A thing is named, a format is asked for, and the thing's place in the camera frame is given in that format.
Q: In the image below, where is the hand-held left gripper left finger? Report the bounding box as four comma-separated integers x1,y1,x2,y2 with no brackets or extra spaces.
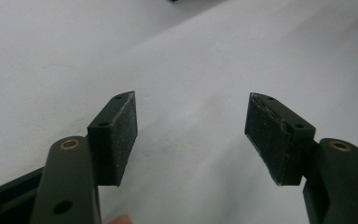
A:
87,91,139,187

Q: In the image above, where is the white table mat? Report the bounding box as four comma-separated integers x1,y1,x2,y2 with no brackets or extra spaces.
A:
0,0,358,224

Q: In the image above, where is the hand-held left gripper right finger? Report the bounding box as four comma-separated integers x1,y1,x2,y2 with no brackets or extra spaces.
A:
244,91,317,187

